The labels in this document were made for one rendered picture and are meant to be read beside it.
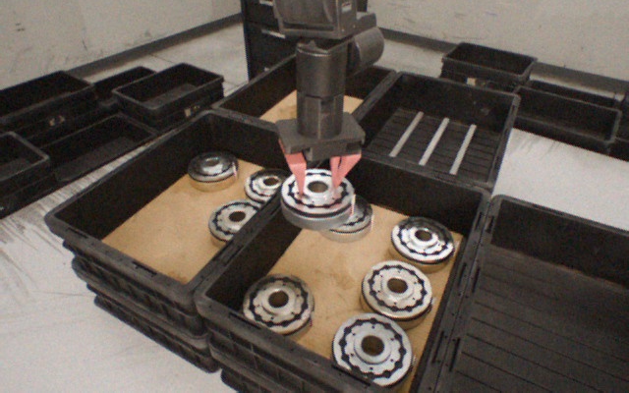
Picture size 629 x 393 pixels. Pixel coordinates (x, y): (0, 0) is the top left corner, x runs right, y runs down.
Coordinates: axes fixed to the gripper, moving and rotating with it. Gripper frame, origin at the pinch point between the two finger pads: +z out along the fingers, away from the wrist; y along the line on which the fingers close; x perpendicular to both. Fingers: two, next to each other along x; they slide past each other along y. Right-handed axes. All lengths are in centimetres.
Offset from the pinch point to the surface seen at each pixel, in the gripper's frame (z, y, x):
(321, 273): 16.5, -0.3, 2.5
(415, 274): 13.5, -13.2, 8.8
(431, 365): 6.6, -5.4, 25.4
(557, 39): 65, -259, -207
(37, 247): 30, 54, -31
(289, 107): 16, -8, -54
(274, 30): 31, -28, -170
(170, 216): 16.8, 23.2, -18.2
